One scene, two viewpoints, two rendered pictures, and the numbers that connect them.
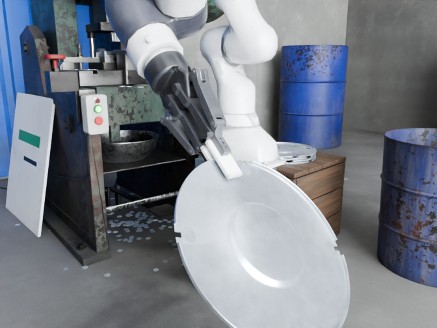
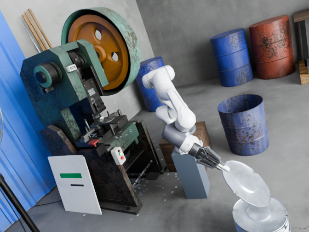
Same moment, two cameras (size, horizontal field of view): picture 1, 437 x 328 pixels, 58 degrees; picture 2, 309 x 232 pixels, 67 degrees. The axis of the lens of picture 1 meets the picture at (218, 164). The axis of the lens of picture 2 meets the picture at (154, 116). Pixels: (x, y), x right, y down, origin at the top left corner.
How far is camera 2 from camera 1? 0.92 m
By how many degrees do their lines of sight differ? 17
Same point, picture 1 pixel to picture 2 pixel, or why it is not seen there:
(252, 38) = not seen: hidden behind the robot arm
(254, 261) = (248, 189)
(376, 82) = (174, 63)
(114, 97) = (116, 143)
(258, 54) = not seen: hidden behind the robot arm
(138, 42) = (185, 146)
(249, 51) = not seen: hidden behind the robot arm
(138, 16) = (180, 138)
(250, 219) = (240, 179)
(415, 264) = (247, 150)
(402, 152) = (230, 116)
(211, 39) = (163, 113)
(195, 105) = (209, 156)
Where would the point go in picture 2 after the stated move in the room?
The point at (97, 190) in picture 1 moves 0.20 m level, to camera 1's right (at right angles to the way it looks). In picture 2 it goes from (128, 183) to (149, 171)
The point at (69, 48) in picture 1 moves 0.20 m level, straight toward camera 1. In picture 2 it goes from (74, 128) to (83, 130)
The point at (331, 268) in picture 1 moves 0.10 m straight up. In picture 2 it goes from (257, 178) to (254, 164)
